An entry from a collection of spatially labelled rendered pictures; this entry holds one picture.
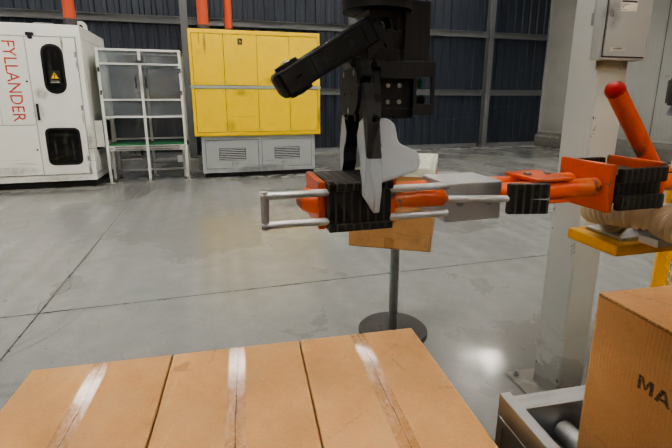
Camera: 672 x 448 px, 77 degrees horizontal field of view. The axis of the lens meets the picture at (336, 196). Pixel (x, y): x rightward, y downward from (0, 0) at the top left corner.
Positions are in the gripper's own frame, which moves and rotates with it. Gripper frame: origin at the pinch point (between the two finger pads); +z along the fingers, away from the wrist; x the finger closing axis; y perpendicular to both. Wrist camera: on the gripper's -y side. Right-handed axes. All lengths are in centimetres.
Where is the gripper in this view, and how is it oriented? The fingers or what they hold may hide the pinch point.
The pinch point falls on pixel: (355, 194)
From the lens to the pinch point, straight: 46.7
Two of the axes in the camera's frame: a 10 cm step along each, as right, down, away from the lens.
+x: -2.2, -2.2, 9.5
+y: 9.7, -0.5, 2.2
